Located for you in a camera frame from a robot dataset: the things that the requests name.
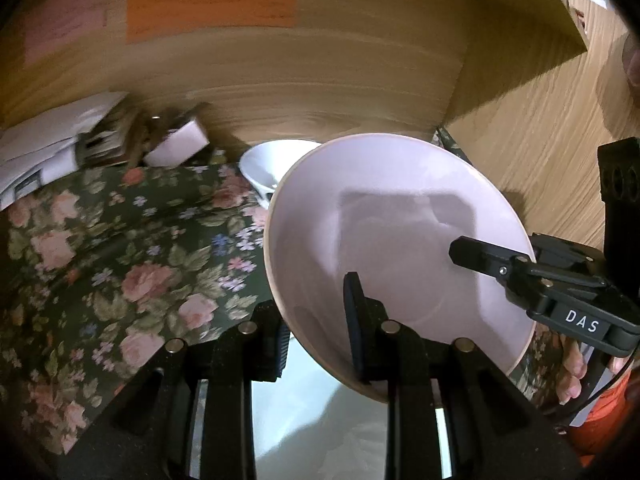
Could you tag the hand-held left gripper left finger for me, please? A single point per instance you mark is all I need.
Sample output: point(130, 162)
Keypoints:
point(277, 350)

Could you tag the pink bowl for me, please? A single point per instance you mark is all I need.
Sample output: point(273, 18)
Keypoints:
point(400, 200)

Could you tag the floral tablecloth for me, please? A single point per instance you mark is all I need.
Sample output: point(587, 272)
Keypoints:
point(125, 260)

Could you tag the stack of white papers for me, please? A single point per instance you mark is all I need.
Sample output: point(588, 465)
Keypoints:
point(50, 130)

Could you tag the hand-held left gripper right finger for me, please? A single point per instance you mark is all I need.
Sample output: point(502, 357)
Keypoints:
point(354, 325)

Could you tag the person's right hand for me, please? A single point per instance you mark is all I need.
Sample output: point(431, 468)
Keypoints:
point(572, 375)

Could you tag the orange sticky note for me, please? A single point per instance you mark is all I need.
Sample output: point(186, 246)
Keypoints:
point(210, 7)

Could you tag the stack of books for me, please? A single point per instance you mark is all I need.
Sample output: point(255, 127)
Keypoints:
point(107, 142)

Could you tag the wooden shelf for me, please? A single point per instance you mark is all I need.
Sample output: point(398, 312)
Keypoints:
point(500, 0)

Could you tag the white bowl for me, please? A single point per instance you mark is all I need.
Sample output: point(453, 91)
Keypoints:
point(265, 165)

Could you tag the pink sticky note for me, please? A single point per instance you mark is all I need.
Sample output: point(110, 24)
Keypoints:
point(65, 25)

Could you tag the white box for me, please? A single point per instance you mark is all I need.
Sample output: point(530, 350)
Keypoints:
point(177, 145)

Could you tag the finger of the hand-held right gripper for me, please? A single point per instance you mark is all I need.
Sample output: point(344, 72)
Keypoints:
point(570, 255)
point(480, 255)

